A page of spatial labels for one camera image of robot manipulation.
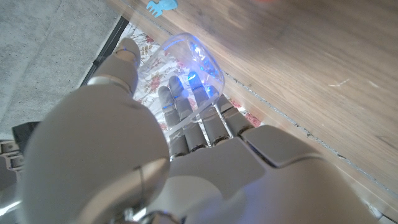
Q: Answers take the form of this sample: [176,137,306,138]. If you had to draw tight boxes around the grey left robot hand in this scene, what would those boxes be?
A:
[17,37,379,224]

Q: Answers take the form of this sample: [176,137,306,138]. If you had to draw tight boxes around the small blue scissors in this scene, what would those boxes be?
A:
[146,0,179,18]

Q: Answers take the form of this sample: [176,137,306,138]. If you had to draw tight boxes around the clear spray bottle body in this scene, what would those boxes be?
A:
[136,32,226,133]

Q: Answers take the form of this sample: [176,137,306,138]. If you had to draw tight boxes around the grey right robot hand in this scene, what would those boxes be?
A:
[0,139,25,190]

